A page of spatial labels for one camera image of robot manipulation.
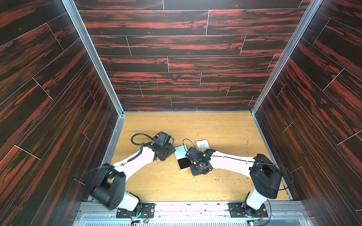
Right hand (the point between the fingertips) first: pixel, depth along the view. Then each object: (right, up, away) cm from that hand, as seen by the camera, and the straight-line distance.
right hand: (196, 169), depth 87 cm
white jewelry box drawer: (-8, +4, +1) cm, 9 cm away
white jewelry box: (+6, +14, +9) cm, 18 cm away
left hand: (-14, +11, +1) cm, 18 cm away
